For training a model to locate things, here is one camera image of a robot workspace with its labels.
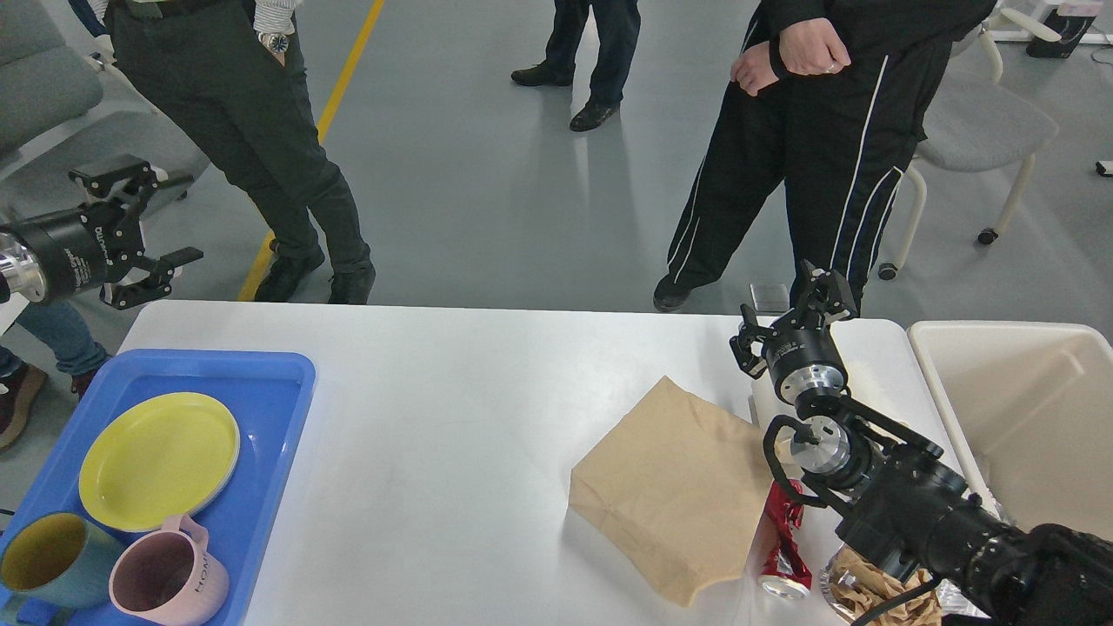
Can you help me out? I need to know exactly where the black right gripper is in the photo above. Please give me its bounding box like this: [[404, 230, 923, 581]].
[[729, 260, 858, 407]]

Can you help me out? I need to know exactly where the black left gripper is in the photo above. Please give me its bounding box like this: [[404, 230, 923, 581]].
[[1, 155, 203, 310]]

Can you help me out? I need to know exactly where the yellow plastic plate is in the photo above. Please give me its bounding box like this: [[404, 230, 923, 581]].
[[78, 392, 240, 532]]

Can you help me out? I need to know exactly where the pink mug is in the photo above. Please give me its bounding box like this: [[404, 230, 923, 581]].
[[109, 515, 230, 625]]

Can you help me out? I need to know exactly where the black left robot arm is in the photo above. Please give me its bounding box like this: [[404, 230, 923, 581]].
[[1, 154, 203, 310]]

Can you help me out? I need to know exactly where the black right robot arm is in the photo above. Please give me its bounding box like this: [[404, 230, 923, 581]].
[[729, 261, 1112, 625]]

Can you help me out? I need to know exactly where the white paper cup left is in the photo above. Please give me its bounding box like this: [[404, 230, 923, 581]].
[[751, 372, 802, 480]]

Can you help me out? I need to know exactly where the person in blue jeans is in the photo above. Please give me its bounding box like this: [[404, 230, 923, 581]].
[[0, 296, 114, 453]]

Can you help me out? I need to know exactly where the grey chair left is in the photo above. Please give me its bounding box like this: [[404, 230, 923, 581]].
[[1, 1, 210, 222]]

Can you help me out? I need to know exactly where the grey chair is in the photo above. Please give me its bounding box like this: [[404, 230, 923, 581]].
[[1, 1, 210, 222], [914, 4, 1061, 245]]

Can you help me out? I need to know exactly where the person in grey trousers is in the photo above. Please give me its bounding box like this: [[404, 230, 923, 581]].
[[89, 1, 377, 305]]

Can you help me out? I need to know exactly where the brown paper bag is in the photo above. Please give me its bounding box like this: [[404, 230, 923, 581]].
[[569, 376, 772, 609]]

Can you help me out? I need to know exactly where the person in striped black pants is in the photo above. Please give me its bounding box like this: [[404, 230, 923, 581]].
[[653, 1, 995, 312]]

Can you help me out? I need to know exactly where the crushed red can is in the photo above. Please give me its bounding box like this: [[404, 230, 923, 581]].
[[756, 479, 812, 601]]

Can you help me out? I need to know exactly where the beige plastic bin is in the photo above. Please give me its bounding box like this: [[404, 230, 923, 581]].
[[908, 321, 1112, 539]]

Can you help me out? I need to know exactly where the foil tray with paper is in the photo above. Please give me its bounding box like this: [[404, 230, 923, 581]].
[[817, 544, 987, 625]]

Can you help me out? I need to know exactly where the pink plate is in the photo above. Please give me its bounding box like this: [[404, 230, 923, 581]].
[[205, 452, 240, 507]]

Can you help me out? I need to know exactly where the grey chair right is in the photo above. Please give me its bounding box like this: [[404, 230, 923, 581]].
[[914, 4, 1061, 245]]

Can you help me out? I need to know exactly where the teal mug yellow inside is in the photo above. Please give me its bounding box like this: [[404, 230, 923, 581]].
[[3, 511, 126, 625]]

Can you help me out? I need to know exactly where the person in dark blue trousers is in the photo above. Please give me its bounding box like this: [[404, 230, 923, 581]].
[[510, 0, 642, 133]]

